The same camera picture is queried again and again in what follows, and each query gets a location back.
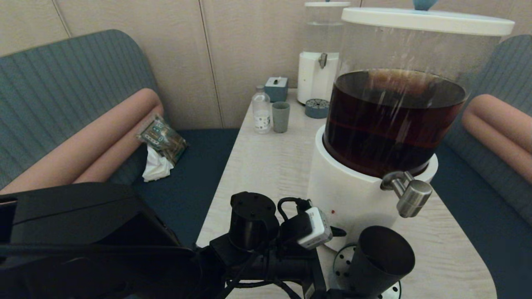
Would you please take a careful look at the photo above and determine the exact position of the black plastic cup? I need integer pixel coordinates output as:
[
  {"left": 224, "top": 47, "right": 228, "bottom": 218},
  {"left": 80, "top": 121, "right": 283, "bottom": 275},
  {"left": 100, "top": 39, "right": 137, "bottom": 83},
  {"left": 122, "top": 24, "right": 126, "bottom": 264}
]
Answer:
[{"left": 348, "top": 225, "right": 416, "bottom": 299}]

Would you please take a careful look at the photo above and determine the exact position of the large metal dispenser tap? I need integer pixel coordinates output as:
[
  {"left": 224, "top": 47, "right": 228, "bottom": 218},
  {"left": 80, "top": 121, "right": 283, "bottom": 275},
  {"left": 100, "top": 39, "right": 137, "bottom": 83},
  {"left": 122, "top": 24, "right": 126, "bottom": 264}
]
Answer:
[{"left": 380, "top": 171, "right": 433, "bottom": 218}]

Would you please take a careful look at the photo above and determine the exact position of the grey-green cup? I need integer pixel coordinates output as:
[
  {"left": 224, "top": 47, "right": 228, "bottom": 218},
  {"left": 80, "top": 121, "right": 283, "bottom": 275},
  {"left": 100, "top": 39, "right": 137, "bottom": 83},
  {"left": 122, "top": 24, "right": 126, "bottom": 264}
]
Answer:
[{"left": 272, "top": 102, "right": 291, "bottom": 134}]

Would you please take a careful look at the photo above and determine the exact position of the large blue-grey perforated drip tray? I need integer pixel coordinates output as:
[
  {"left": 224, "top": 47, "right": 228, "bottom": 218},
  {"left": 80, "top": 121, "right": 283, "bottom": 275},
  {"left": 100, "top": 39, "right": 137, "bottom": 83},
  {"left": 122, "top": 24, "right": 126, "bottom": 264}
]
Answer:
[{"left": 332, "top": 244, "right": 402, "bottom": 299}]

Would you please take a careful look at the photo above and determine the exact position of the large tea dispenser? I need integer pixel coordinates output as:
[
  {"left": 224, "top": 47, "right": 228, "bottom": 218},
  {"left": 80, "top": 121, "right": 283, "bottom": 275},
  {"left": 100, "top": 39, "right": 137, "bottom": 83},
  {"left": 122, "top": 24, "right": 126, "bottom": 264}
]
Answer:
[{"left": 307, "top": 21, "right": 505, "bottom": 252}]

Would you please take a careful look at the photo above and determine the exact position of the small blue-grey perforated drip tray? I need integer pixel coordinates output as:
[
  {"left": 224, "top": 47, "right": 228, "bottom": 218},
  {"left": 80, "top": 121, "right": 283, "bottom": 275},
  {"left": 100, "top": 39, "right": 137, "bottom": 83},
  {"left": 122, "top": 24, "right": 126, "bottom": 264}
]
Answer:
[{"left": 305, "top": 98, "right": 330, "bottom": 119}]

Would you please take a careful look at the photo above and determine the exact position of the clear plastic bottle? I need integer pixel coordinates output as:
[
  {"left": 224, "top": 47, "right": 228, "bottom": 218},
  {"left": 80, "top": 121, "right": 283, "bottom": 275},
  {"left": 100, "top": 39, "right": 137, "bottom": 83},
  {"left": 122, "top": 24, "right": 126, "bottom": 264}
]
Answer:
[{"left": 252, "top": 85, "right": 272, "bottom": 134}]

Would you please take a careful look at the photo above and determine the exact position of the blue-grey small box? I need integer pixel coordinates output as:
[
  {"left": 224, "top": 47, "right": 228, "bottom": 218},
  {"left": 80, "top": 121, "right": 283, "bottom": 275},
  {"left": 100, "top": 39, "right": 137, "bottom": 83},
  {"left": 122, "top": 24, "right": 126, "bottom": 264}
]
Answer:
[{"left": 265, "top": 77, "right": 289, "bottom": 103}]

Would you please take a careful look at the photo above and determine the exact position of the small far water dispenser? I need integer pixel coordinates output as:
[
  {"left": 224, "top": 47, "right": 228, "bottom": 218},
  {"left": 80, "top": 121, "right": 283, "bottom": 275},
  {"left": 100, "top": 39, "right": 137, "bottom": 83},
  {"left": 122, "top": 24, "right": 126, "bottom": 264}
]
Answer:
[{"left": 297, "top": 7, "right": 351, "bottom": 106}]

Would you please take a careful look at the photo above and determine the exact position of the crumpled white tissue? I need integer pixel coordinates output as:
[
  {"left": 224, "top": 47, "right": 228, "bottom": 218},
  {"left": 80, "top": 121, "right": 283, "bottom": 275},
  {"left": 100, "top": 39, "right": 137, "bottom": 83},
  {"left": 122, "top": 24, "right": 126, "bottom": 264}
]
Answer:
[{"left": 143, "top": 145, "right": 175, "bottom": 182}]

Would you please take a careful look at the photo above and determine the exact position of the green snack packet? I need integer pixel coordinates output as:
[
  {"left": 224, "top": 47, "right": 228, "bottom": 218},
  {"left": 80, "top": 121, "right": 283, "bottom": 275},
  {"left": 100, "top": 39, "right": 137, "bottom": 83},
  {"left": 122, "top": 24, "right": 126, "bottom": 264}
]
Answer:
[{"left": 136, "top": 115, "right": 188, "bottom": 164}]

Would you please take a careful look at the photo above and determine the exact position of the small white dispenser lid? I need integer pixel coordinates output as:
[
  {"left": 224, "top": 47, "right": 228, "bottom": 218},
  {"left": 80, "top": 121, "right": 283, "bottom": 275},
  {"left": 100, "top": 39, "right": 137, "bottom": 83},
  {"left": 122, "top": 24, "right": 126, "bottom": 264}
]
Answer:
[{"left": 305, "top": 0, "right": 351, "bottom": 9}]

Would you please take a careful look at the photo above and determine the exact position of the large white dispenser lid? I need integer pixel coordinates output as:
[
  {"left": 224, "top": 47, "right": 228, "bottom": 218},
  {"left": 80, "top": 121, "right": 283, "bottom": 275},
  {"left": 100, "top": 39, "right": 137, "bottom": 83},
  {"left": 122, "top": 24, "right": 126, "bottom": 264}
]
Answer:
[{"left": 341, "top": 0, "right": 515, "bottom": 37}]

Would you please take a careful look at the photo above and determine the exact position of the teal upholstered bench sofa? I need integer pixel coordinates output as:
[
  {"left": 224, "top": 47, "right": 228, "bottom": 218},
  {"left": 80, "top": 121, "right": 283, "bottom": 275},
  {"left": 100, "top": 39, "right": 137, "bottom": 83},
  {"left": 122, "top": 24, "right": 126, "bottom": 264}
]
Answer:
[
  {"left": 0, "top": 29, "right": 241, "bottom": 250},
  {"left": 424, "top": 35, "right": 532, "bottom": 299}
]

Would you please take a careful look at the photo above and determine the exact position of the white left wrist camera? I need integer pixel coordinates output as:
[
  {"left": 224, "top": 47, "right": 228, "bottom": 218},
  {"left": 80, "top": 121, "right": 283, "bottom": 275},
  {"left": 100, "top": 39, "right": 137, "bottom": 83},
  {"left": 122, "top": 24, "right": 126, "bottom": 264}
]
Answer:
[{"left": 297, "top": 207, "right": 333, "bottom": 250}]

